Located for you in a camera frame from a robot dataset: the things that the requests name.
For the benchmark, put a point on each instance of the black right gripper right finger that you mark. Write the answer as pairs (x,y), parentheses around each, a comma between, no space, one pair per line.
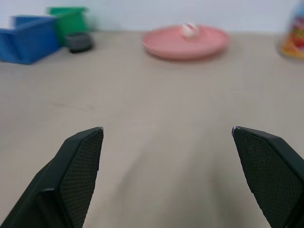
(270,173)

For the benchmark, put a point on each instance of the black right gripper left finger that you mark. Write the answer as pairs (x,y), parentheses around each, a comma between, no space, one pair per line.
(59,178)

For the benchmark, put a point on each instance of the small dark grey bowl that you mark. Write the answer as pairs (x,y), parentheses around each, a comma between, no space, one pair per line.
(79,42)

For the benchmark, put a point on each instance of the colourful snack container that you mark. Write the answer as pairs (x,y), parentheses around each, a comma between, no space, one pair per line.
(292,35)

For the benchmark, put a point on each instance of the blue plastic bin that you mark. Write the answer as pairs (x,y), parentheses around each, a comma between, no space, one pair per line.
(26,38)

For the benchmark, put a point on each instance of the pink plate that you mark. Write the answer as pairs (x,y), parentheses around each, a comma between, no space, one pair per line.
(185,45)

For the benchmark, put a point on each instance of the green plastic bin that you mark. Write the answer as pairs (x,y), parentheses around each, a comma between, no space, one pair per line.
(70,20)

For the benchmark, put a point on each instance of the white pink small ball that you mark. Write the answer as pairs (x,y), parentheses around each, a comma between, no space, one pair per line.
(190,30)

